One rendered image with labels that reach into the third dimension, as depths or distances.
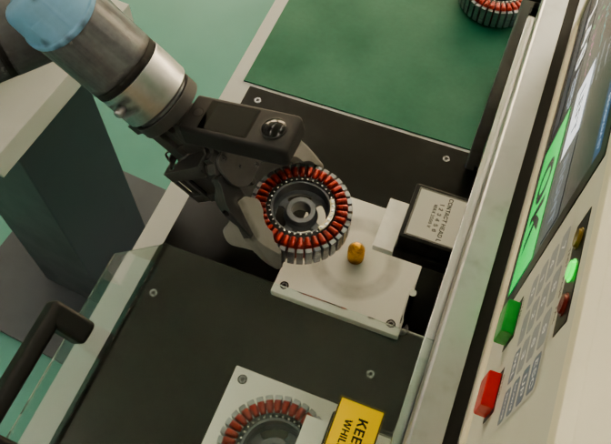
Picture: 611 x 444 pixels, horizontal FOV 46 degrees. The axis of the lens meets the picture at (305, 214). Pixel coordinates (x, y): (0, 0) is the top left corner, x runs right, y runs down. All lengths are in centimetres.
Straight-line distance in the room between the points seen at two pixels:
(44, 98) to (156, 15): 119
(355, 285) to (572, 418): 61
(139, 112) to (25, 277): 114
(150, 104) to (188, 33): 148
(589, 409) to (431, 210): 50
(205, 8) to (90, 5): 157
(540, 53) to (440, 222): 20
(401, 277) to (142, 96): 35
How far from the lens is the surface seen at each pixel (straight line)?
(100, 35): 65
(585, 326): 23
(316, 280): 81
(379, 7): 111
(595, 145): 31
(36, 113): 105
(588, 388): 22
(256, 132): 67
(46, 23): 65
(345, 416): 47
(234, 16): 218
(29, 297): 175
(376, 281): 81
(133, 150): 191
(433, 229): 69
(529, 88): 55
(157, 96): 67
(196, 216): 87
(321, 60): 104
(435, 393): 43
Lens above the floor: 152
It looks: 60 degrees down
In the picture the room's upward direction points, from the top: straight up
